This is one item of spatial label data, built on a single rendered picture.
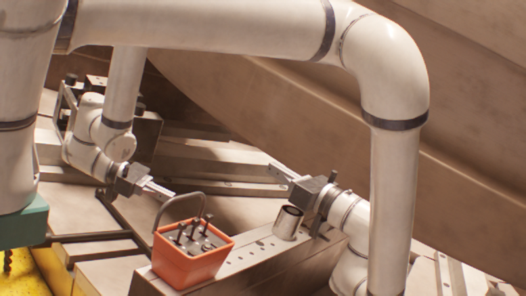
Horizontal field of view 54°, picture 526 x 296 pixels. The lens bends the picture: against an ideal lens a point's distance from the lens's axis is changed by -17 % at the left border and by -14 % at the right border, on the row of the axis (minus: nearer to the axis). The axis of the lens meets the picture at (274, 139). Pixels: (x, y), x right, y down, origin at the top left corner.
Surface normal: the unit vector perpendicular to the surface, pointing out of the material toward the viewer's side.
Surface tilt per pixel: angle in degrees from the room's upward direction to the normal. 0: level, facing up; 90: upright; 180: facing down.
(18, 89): 90
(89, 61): 90
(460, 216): 90
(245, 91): 90
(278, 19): 74
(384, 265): 110
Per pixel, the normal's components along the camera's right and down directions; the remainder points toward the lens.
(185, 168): 0.61, 0.15
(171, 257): -0.56, 0.19
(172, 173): 0.52, 0.45
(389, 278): 0.00, 0.52
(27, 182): 0.98, 0.08
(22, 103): 0.85, 0.43
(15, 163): 0.91, 0.12
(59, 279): -0.67, 0.00
